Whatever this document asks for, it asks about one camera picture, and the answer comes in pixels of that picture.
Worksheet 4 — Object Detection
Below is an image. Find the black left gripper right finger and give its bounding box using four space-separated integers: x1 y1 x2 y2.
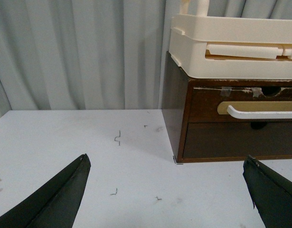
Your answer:
243 156 292 228

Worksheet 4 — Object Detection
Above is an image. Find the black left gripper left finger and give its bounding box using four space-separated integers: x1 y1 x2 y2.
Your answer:
0 154 91 228

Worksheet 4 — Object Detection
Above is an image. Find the lower wooden drawer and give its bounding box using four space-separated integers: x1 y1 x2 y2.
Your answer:
182 122 292 161

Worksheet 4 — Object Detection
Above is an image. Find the wooden drawer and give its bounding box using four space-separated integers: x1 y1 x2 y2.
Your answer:
182 122 292 161
189 86 292 123

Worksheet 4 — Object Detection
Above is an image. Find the dark brown wooden drawer cabinet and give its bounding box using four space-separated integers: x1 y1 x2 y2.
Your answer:
162 54 292 163

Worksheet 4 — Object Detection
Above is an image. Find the upper wooden drawer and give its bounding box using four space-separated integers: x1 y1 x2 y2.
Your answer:
189 86 292 123

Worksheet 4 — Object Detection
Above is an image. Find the grey curtain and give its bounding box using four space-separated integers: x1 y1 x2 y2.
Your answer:
0 0 292 125

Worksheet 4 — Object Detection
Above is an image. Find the cream plastic rack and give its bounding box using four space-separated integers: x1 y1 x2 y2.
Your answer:
169 0 292 80

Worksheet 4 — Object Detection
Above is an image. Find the white drawer handle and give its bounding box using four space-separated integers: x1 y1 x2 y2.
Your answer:
227 105 292 120

